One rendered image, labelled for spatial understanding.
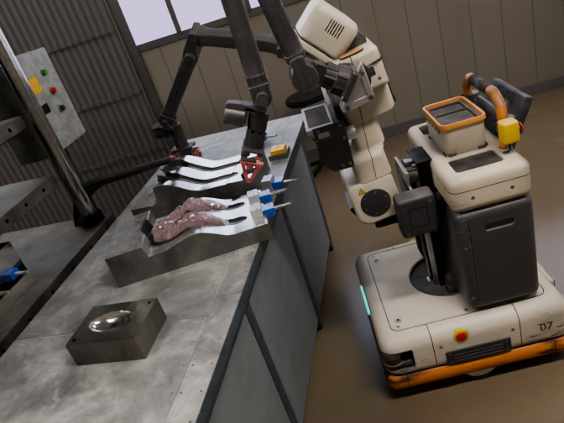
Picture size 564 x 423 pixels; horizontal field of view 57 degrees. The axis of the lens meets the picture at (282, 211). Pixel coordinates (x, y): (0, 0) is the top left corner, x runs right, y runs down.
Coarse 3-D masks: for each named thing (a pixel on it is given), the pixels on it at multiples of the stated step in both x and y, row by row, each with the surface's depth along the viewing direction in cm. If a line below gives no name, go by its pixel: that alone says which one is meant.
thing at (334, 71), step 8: (328, 64) 143; (336, 64) 144; (328, 72) 142; (336, 72) 142; (344, 72) 142; (352, 72) 140; (328, 80) 143; (336, 80) 142; (344, 80) 142; (352, 80) 140; (328, 88) 146; (336, 88) 143; (344, 88) 143; (352, 88) 141; (344, 96) 142
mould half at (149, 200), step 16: (192, 160) 208; (208, 160) 210; (224, 160) 208; (192, 176) 197; (208, 176) 198; (240, 176) 187; (256, 176) 190; (160, 192) 192; (176, 192) 191; (192, 192) 190; (208, 192) 188; (224, 192) 187; (240, 192) 186; (144, 208) 197; (160, 208) 195
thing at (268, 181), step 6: (264, 180) 186; (270, 180) 186; (276, 180) 187; (282, 180) 186; (288, 180) 186; (294, 180) 186; (264, 186) 187; (270, 186) 187; (276, 186) 187; (282, 186) 186; (270, 192) 188
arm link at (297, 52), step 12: (264, 0) 134; (276, 0) 134; (264, 12) 135; (276, 12) 135; (276, 24) 137; (288, 24) 137; (276, 36) 138; (288, 36) 138; (288, 48) 139; (300, 48) 139; (288, 60) 140; (300, 60) 138; (300, 72) 140; (312, 72) 140; (300, 84) 141; (312, 84) 141
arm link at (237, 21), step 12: (228, 0) 133; (240, 0) 134; (228, 12) 135; (240, 12) 135; (228, 24) 137; (240, 24) 136; (240, 36) 138; (252, 36) 138; (240, 48) 139; (252, 48) 139; (240, 60) 142; (252, 60) 141; (252, 72) 142; (264, 72) 142; (252, 84) 143; (264, 84) 143; (252, 96) 144
